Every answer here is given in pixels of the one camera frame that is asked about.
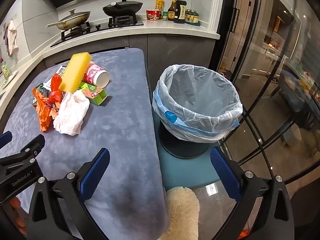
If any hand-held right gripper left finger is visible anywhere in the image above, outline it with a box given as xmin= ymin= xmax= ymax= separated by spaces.
xmin=26 ymin=148 xmax=110 ymax=240

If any green flowered milk carton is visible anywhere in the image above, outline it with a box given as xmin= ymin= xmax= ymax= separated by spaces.
xmin=79 ymin=81 xmax=112 ymax=105

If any pink printed paper cup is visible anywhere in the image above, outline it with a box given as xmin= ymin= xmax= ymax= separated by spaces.
xmin=84 ymin=61 xmax=110 ymax=88

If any black framed glass door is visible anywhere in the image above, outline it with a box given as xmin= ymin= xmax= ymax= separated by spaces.
xmin=220 ymin=0 xmax=320 ymax=185

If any crumpled white tissue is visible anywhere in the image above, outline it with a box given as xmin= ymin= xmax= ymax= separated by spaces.
xmin=53 ymin=90 xmax=90 ymax=136

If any red plastic bag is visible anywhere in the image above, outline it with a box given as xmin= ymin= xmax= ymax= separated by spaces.
xmin=49 ymin=74 xmax=63 ymax=103

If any red instant noodle cup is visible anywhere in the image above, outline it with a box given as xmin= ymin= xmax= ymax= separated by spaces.
xmin=146 ymin=9 xmax=161 ymax=21

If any black and white packet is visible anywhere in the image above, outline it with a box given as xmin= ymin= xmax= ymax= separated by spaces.
xmin=54 ymin=65 xmax=67 ymax=77

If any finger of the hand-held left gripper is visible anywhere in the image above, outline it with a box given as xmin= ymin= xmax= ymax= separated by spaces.
xmin=0 ymin=134 xmax=46 ymax=176
xmin=0 ymin=130 xmax=13 ymax=151

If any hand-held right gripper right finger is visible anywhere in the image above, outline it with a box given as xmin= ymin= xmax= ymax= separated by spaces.
xmin=210 ymin=147 xmax=294 ymax=240

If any dark foil packet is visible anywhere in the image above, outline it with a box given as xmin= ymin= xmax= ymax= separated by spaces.
xmin=34 ymin=83 xmax=52 ymax=98

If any yellow-capped brown sauce bottle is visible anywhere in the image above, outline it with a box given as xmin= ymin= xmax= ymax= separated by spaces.
xmin=167 ymin=0 xmax=177 ymax=21

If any cream fluffy cushion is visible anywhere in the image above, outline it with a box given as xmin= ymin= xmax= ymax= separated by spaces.
xmin=155 ymin=186 xmax=200 ymax=240

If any teal stool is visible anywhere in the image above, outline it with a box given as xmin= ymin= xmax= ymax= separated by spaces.
xmin=156 ymin=140 xmax=225 ymax=189

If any blue dining table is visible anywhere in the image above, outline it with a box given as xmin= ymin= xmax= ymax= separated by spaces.
xmin=280 ymin=65 xmax=320 ymax=130

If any grey-blue plush mat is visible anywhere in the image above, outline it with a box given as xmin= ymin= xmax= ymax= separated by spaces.
xmin=0 ymin=48 xmax=170 ymax=240

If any black trash bin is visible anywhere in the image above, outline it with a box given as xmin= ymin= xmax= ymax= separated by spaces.
xmin=156 ymin=124 xmax=220 ymax=158

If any yellow seasoning packet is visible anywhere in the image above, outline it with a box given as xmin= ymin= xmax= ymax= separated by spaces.
xmin=156 ymin=0 xmax=165 ymax=19

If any dark soy sauce bottle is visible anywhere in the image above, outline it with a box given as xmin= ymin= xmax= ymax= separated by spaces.
xmin=174 ymin=0 xmax=187 ymax=24

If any yellow sponge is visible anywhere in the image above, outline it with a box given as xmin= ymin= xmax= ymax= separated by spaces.
xmin=59 ymin=53 xmax=93 ymax=93

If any black gas stove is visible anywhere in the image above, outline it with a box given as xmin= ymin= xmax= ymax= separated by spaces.
xmin=50 ymin=15 xmax=145 ymax=47

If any hanging pink cloth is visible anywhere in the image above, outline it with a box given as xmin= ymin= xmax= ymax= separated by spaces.
xmin=3 ymin=21 xmax=19 ymax=57

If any trash bin with plastic liner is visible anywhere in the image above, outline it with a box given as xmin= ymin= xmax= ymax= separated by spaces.
xmin=152 ymin=64 xmax=243 ymax=140

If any condiment jar set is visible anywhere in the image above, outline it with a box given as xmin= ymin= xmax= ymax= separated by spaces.
xmin=185 ymin=9 xmax=201 ymax=27

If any frying pan with glass lid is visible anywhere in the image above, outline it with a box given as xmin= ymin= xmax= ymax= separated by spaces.
xmin=47 ymin=9 xmax=91 ymax=30

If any green printed packet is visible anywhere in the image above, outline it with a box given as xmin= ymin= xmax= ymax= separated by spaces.
xmin=1 ymin=61 xmax=10 ymax=79

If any grey kitchen cabinet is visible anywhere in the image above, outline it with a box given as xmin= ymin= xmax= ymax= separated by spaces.
xmin=44 ymin=34 xmax=215 ymax=75

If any person's left hand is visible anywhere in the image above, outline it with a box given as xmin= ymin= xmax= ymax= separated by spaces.
xmin=10 ymin=197 xmax=28 ymax=234

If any orange snack wrapper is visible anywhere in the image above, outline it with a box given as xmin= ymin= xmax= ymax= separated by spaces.
xmin=32 ymin=87 xmax=59 ymax=132

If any black wok with lid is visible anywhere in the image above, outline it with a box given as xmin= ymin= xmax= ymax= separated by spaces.
xmin=102 ymin=0 xmax=143 ymax=18

